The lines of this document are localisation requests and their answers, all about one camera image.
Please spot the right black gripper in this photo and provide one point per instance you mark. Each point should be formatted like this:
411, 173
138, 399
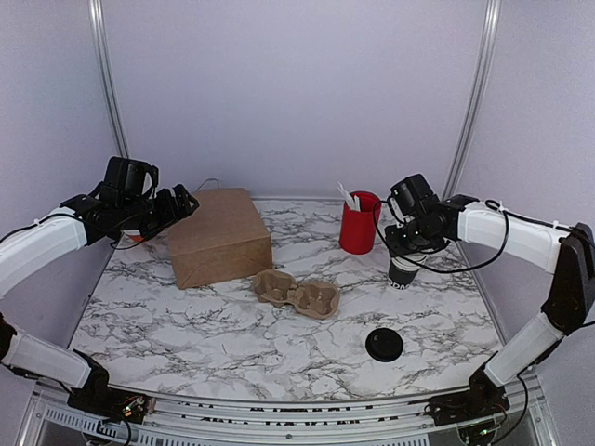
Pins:
395, 243

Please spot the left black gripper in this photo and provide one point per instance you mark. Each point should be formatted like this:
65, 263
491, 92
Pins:
168, 212

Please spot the black plastic cup lid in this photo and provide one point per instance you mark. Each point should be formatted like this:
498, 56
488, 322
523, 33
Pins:
384, 345

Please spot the black paper coffee cup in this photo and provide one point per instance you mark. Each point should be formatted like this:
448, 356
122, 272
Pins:
409, 263

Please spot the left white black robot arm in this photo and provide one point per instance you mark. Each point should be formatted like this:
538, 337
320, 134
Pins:
39, 251

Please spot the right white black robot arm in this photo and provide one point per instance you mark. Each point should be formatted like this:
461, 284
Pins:
550, 262

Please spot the stack of paper cups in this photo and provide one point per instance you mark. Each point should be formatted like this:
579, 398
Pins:
402, 276

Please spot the brown paper bag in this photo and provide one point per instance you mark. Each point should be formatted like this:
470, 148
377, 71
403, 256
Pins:
224, 239

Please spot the red cylindrical container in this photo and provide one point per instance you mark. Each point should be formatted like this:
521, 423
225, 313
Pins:
358, 230

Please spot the orange white bowl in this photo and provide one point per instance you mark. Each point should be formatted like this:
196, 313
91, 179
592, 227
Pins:
136, 236

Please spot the white wrapped straws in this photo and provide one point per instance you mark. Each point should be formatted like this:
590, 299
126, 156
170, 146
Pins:
351, 200

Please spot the brown pulp cup carrier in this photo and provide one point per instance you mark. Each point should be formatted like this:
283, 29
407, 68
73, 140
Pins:
314, 299

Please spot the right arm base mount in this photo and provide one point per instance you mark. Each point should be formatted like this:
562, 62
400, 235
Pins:
465, 409

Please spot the left aluminium frame post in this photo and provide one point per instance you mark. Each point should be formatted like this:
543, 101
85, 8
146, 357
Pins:
100, 40

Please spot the aluminium frame post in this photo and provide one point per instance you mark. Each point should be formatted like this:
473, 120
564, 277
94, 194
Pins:
478, 88
100, 40

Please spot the front aluminium rail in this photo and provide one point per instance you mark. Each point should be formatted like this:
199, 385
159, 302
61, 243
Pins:
160, 419

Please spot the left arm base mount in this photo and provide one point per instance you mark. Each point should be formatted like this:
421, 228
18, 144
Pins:
113, 403

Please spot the right aluminium frame post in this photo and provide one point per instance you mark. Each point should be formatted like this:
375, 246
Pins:
478, 88

